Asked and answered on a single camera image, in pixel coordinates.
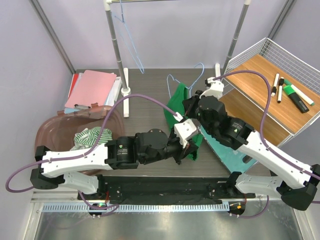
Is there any white slotted cable duct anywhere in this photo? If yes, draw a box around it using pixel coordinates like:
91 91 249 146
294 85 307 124
42 202 230 213

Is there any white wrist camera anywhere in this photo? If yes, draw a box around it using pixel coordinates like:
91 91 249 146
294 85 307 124
200 77 225 99
173 112 198 149

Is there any small white black marker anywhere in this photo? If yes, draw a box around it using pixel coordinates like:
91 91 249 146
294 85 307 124
277 85 283 104

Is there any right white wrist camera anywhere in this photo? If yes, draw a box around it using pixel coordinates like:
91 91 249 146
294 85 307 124
200 77 225 99

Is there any white wire wooden shelf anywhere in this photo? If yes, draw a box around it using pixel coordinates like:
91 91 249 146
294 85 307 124
221 38 320 147

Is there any brown translucent plastic basin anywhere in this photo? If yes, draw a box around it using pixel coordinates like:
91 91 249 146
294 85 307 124
34 104 126 177

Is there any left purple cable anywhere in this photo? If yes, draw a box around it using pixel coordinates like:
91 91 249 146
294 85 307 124
5 93 185 216

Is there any grey white clothes rack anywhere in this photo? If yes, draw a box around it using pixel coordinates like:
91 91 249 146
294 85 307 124
103 0 252 118

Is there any white green capped marker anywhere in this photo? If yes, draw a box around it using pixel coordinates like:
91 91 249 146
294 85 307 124
290 84 315 106

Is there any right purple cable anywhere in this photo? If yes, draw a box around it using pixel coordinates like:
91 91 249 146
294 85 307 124
212 70 320 218

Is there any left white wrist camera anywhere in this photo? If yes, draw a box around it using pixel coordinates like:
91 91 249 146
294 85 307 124
173 112 198 149

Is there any stack of papers folders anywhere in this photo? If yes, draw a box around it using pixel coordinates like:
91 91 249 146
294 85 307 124
64 72 121 114

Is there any teal cutting mat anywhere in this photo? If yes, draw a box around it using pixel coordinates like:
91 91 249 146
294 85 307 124
200 125 258 173

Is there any light blue wire hanger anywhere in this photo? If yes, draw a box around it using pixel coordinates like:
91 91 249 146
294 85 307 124
114 0 145 74

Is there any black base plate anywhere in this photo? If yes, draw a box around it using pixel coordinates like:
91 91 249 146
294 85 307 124
83 175 256 206

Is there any purple cable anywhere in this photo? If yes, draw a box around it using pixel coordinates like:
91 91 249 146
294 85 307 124
212 70 320 218
5 93 185 216

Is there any green white striped tank top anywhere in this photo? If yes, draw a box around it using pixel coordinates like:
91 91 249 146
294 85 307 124
70 126 113 151

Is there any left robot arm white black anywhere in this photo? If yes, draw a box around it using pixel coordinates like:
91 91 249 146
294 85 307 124
30 126 198 200

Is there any green black highlighter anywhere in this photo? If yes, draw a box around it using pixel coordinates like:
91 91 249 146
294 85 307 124
283 85 309 114

